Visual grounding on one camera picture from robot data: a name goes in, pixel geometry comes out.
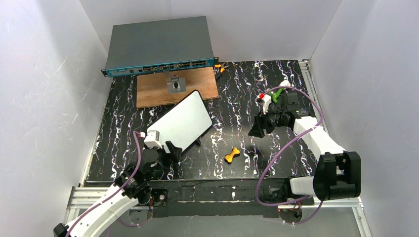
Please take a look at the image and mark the aluminium rail frame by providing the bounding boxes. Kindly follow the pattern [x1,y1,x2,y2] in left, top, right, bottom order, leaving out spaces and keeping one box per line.
[60,59,372,237]

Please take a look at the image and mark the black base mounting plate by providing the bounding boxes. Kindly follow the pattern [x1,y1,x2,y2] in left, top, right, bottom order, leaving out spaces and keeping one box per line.
[150,178,299,218]

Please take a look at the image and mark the orange handled pliers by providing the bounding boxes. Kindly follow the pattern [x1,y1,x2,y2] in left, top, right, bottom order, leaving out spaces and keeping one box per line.
[214,62,229,80]

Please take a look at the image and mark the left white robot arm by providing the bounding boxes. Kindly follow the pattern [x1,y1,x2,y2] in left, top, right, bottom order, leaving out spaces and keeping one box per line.
[53,141,183,237]

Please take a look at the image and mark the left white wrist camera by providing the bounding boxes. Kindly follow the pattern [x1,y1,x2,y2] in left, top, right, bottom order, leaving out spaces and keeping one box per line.
[140,130,163,149]

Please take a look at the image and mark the grey metal stand bracket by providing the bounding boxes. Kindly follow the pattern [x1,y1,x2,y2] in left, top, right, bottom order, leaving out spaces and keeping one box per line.
[164,71,186,94]

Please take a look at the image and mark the grey network switch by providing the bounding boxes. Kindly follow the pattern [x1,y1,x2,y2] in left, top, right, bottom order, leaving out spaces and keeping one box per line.
[102,16,218,77]

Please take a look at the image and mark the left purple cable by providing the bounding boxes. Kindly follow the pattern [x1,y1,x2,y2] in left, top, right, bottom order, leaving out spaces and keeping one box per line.
[64,130,155,237]

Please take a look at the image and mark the white whiteboard black frame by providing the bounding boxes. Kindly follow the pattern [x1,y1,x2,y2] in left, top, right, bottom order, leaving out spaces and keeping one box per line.
[146,90,212,153]

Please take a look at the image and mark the yellow black whiteboard eraser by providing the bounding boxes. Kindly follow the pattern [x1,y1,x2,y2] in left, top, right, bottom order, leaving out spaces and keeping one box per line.
[224,147,241,164]

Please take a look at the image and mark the purple cable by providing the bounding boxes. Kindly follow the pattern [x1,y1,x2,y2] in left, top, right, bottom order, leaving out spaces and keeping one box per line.
[64,130,155,237]
[255,86,325,226]

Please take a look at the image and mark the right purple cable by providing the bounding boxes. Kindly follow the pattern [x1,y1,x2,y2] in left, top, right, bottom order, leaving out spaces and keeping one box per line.
[255,86,325,226]

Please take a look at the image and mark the brown wooden board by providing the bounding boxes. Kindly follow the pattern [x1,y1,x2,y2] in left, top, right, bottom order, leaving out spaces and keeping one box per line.
[136,67,219,108]

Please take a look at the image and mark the green white marker tool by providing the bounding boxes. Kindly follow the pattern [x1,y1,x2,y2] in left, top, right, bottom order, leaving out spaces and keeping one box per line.
[268,80,291,104]

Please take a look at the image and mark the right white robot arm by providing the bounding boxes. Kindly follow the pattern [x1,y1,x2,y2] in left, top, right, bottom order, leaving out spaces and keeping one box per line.
[248,86,361,205]

